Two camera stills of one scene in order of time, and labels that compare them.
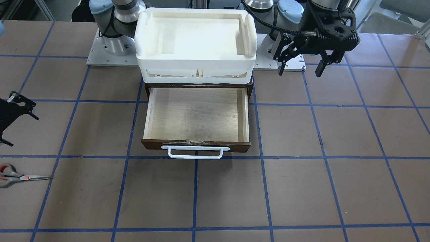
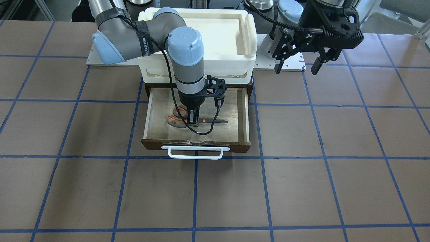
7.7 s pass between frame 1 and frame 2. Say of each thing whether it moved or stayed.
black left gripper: stayed
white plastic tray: stayed
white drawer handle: stayed
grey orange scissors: moved
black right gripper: moved
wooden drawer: stayed
